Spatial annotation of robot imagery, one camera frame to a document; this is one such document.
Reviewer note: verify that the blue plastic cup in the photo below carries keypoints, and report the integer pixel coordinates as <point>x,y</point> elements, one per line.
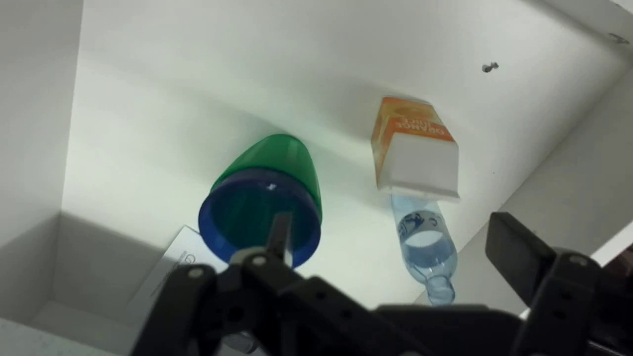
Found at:
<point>223,225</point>

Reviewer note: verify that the white drawer with wood front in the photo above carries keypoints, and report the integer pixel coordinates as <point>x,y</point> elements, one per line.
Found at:
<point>164,100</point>

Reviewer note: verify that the green plastic cup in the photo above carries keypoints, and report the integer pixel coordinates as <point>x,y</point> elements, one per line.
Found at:
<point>277,156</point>

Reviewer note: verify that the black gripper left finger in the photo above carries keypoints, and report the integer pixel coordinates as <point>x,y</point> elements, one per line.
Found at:
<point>263,310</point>

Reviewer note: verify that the orange juice carton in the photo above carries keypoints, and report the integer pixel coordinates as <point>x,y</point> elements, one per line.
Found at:
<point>411,150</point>

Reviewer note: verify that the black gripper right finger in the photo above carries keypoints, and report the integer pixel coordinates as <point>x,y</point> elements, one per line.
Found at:
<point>573,304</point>

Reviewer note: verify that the small clear water bottle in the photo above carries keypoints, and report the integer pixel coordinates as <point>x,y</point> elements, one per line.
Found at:
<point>425,249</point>

